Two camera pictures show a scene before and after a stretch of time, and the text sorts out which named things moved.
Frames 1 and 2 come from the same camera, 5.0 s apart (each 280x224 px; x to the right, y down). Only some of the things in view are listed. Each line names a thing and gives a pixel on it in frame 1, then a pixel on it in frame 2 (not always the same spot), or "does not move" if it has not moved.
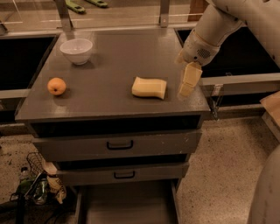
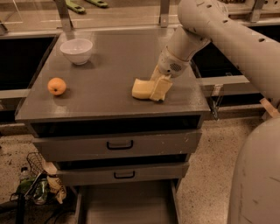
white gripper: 196,49 → 170,65
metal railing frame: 65,24 does not move
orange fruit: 56,86 does not move
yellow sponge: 149,87 does not move
